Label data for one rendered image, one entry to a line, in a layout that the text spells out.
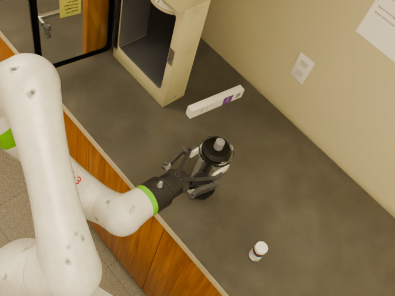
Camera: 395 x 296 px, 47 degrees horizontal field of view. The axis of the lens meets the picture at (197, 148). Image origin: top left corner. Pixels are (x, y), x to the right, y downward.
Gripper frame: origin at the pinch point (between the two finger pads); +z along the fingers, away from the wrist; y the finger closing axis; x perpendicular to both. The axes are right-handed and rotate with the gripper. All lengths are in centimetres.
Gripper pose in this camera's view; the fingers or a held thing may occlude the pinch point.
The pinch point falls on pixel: (211, 159)
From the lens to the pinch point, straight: 140.3
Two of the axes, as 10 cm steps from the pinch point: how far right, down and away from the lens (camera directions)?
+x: -2.8, 6.0, 7.5
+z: 7.0, -4.1, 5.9
